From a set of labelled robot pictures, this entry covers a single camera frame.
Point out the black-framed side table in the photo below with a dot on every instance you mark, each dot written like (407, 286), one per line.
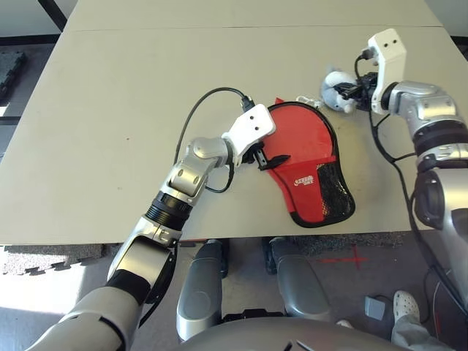
(53, 12)

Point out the grey robot torso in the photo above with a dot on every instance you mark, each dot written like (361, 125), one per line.
(292, 336)

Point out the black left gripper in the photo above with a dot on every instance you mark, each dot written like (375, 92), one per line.
(256, 157)

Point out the grey robot right leg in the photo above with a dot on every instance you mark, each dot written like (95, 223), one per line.
(301, 285)

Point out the grey robot leg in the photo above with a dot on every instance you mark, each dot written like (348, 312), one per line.
(199, 292)
(301, 285)

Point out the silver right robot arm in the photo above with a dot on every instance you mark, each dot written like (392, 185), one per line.
(431, 106)

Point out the white perforated clog shoe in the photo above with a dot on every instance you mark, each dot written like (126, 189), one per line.
(406, 305)
(344, 324)

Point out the small grey pedal box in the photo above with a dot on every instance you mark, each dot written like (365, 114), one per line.
(374, 309)

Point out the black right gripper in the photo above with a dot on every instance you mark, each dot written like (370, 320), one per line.
(367, 91)

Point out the grey foam floor mat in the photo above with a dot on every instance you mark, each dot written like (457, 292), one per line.
(51, 259)

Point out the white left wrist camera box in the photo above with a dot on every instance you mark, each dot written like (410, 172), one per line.
(252, 124)

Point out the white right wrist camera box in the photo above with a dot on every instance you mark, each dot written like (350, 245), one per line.
(387, 55)

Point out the black and red paddle case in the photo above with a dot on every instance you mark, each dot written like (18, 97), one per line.
(292, 179)

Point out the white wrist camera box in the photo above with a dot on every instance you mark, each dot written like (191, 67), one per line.
(387, 55)
(252, 124)

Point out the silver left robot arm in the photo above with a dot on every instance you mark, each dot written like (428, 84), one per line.
(183, 175)

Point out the black foam floor mat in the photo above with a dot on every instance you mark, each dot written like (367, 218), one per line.
(11, 73)

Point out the grey robot left leg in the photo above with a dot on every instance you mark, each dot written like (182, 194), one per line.
(199, 292)

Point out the light grey trouser leg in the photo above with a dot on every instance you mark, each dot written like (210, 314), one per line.
(417, 334)

